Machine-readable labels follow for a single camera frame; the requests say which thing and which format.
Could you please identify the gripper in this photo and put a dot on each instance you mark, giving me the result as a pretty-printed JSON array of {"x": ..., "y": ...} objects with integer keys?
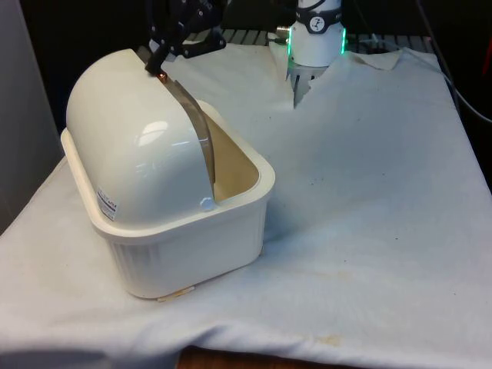
[{"x": 192, "y": 13}]

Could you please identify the rounded box lid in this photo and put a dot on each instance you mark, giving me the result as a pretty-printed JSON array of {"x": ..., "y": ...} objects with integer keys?
[{"x": 130, "y": 146}]

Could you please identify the cream box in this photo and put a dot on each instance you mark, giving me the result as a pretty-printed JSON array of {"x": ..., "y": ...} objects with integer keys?
[{"x": 200, "y": 246}]

